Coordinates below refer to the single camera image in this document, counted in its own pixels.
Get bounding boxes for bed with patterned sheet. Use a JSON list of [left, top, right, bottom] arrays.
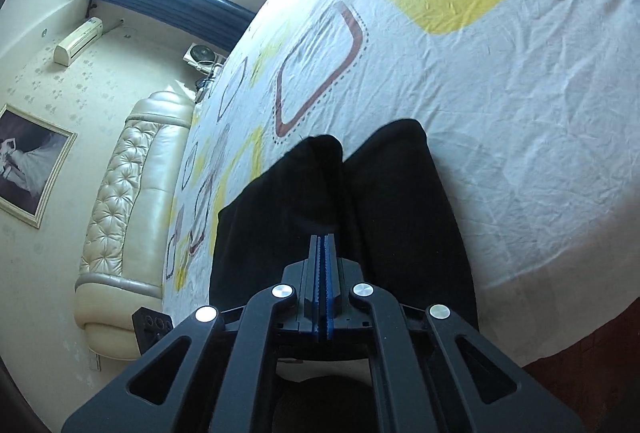
[[162, 0, 640, 369]]

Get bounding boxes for white wall air conditioner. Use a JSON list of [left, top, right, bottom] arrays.
[[53, 17, 105, 66]]

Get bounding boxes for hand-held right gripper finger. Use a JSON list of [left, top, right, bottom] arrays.
[[324, 233, 586, 433], [60, 234, 326, 433]]

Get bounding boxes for framed wall picture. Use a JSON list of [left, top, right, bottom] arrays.
[[0, 103, 78, 230]]

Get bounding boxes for white fan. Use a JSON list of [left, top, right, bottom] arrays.
[[184, 42, 226, 76]]

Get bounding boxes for cream tufted leather headboard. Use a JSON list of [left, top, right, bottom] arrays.
[[74, 90, 196, 361]]

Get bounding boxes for black pants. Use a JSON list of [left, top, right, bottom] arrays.
[[209, 118, 478, 339]]

